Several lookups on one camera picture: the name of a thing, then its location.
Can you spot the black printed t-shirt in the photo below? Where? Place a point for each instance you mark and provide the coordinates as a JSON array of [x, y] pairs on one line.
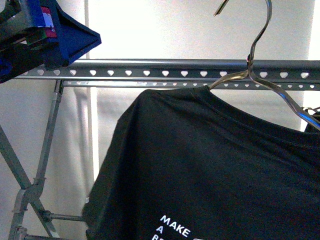
[[185, 165]]

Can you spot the blue and black robot arm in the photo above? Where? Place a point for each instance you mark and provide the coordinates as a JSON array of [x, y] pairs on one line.
[[39, 32]]

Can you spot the grey metal clothes rack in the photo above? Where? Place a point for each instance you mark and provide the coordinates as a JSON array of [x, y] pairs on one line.
[[276, 75]]

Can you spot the black t-shirt on rack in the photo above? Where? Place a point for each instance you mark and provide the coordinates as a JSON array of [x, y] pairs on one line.
[[312, 119]]

